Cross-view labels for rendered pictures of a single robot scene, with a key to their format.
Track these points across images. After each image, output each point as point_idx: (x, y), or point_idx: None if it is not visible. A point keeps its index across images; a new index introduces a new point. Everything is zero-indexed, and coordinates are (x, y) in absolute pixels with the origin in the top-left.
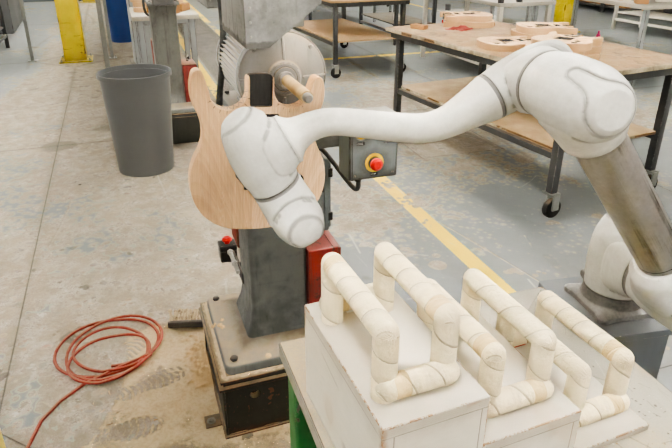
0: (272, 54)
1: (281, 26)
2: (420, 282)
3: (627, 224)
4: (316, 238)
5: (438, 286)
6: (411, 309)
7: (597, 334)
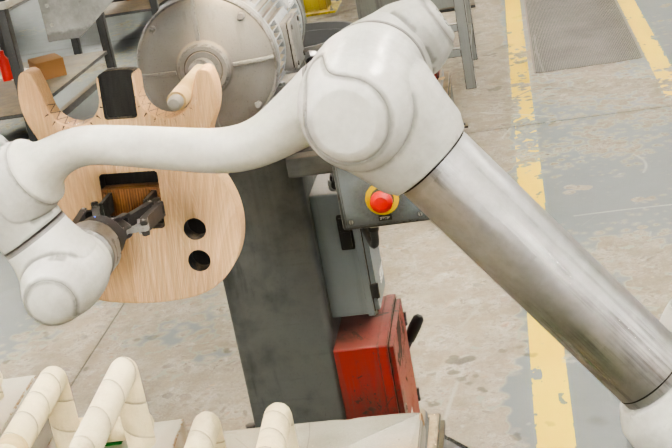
0: (180, 33)
1: (91, 5)
2: None
3: (526, 309)
4: (66, 312)
5: (47, 376)
6: (15, 405)
7: None
